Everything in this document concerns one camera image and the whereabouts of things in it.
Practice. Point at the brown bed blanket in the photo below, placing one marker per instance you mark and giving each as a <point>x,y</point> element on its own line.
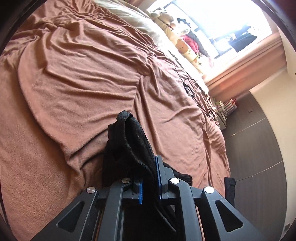
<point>66,74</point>

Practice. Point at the cream bed sheet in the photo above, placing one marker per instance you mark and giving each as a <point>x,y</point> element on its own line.
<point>141,21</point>

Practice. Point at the white rack on nightstand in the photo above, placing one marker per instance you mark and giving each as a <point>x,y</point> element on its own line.
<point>223,110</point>

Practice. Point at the red clothes pile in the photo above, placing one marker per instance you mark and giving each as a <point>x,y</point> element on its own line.
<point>192,41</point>

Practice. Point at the black garment at bed edge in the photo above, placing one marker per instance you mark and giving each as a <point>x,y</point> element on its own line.
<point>230,184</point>

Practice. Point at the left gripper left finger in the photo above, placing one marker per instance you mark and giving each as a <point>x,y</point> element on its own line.
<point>94,214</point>

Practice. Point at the black pants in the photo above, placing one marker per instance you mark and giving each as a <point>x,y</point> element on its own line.
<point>128,154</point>

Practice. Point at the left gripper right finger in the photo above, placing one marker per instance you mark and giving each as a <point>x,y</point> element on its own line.
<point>202,214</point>

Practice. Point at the pink curtain right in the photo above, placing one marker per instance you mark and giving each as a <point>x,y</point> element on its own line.
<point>258,65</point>

